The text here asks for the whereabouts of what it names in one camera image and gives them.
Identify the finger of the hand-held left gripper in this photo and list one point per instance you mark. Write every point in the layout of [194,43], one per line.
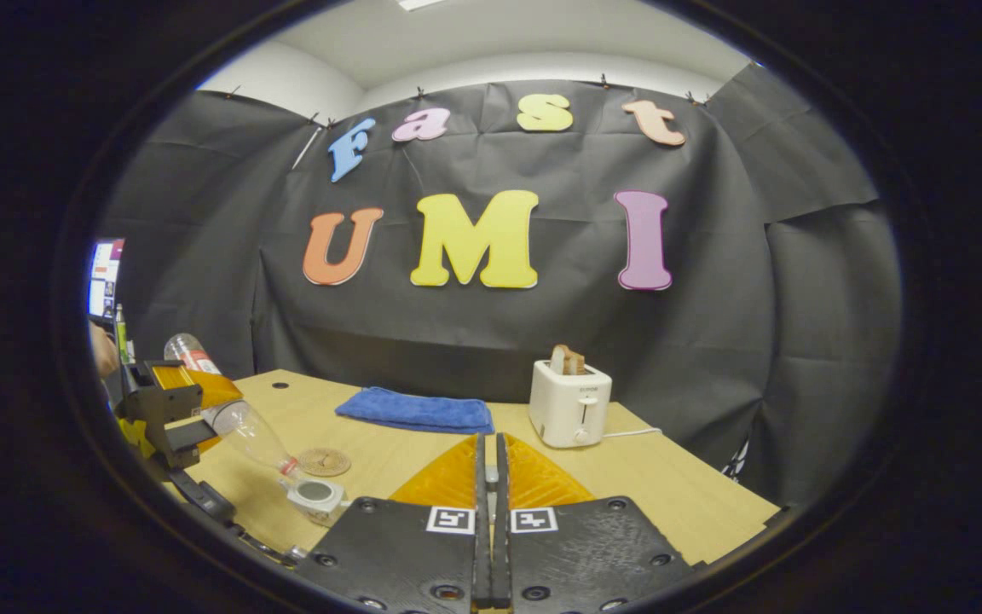
[193,433]
[210,390]

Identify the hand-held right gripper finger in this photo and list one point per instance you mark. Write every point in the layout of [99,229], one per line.
[501,563]
[482,563]

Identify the clear plastic water bottle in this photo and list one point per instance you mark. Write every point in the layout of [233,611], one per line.
[252,435]

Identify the round woven coaster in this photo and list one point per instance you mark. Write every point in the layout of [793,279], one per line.
[325,462]

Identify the white teacup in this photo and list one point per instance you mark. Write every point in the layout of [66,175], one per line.
[316,493]

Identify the green drink bottle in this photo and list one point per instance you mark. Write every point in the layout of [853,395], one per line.
[121,337]

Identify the computer monitor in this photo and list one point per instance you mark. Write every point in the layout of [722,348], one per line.
[106,277]

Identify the white toaster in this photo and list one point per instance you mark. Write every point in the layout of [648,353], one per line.
[568,409]

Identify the blue folded towel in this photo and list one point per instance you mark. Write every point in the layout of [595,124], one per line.
[414,409]

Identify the toasted bread slice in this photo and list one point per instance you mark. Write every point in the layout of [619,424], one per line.
[568,360]

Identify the black backdrop cloth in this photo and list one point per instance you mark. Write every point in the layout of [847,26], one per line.
[499,341]

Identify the ceiling light panel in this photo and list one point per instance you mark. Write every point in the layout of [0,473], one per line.
[418,3]

